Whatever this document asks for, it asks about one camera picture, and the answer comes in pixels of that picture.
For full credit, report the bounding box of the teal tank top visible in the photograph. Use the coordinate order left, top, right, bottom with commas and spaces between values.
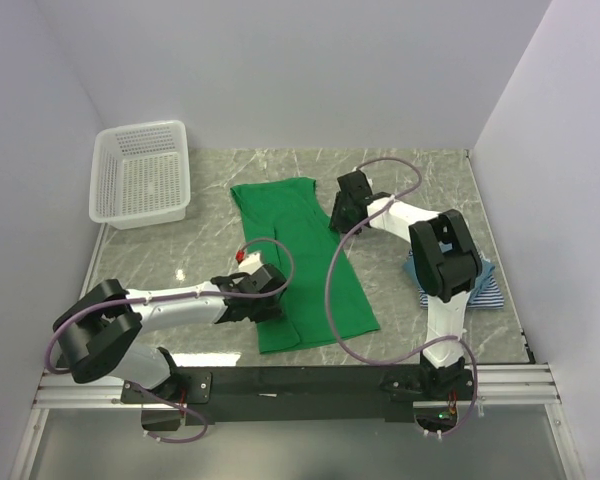
403, 251, 500, 296

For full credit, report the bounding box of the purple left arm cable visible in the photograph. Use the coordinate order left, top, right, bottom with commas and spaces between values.
45, 238, 296, 445

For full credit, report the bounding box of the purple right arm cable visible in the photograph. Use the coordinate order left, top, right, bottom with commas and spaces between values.
325, 157, 479, 436

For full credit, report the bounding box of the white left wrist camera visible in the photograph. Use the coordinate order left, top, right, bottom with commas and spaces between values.
236, 250, 264, 275

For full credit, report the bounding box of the blue white striped tank top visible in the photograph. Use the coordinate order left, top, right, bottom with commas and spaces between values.
418, 289, 504, 309

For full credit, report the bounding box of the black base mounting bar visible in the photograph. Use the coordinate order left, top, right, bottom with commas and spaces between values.
121, 364, 475, 431

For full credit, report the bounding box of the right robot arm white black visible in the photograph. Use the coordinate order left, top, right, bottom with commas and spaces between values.
329, 170, 482, 399

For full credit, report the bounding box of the green tank top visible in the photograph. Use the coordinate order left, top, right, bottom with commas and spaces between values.
230, 177, 380, 354

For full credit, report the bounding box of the white plastic laundry basket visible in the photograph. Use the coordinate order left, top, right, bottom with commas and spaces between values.
89, 120, 191, 230

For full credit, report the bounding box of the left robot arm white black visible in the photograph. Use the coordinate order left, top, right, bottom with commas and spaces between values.
51, 263, 289, 402

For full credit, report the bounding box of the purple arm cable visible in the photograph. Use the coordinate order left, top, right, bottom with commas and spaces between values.
325, 157, 479, 436
45, 238, 296, 445

